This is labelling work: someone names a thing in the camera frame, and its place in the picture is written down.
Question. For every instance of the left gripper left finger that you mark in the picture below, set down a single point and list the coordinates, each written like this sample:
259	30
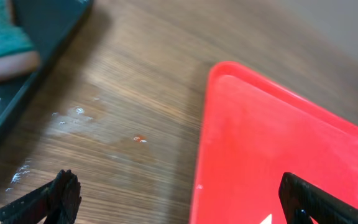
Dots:
55	202

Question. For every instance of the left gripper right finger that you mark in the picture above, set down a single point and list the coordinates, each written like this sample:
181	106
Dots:
303	202

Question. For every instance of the orange green sponge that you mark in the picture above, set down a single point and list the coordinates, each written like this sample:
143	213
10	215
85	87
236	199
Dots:
18	55

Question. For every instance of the red plastic tray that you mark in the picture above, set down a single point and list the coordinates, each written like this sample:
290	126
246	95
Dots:
254	131

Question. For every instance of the black water basin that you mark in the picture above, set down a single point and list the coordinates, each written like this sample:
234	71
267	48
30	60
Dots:
33	34

